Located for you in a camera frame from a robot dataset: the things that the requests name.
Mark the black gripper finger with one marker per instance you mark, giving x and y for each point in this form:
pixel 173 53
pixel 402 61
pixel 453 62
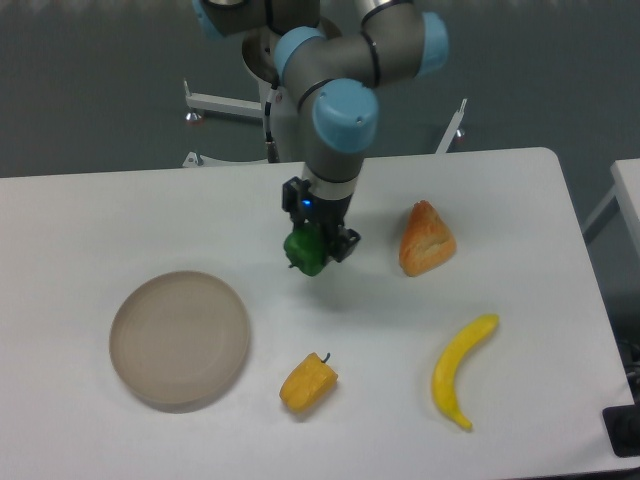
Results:
pixel 297 200
pixel 342 243

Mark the yellow banana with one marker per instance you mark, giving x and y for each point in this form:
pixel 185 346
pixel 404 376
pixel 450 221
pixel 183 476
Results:
pixel 444 375

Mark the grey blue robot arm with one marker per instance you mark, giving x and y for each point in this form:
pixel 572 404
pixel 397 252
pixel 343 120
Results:
pixel 331 80

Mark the white side table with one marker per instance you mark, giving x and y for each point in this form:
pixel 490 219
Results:
pixel 622 197

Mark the beige round plate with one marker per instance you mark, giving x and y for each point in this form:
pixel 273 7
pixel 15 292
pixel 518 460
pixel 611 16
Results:
pixel 180 340

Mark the orange bread pastry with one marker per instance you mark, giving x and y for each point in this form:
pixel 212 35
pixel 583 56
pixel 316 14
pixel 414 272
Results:
pixel 427 241

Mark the yellow bell pepper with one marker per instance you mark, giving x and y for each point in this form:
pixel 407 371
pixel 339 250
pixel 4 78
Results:
pixel 307 383

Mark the green bell pepper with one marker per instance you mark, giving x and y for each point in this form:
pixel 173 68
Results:
pixel 306 250

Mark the black device at edge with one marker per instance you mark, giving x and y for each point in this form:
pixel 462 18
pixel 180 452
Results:
pixel 622 425

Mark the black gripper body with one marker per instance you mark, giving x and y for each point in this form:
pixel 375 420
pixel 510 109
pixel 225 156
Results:
pixel 327 214

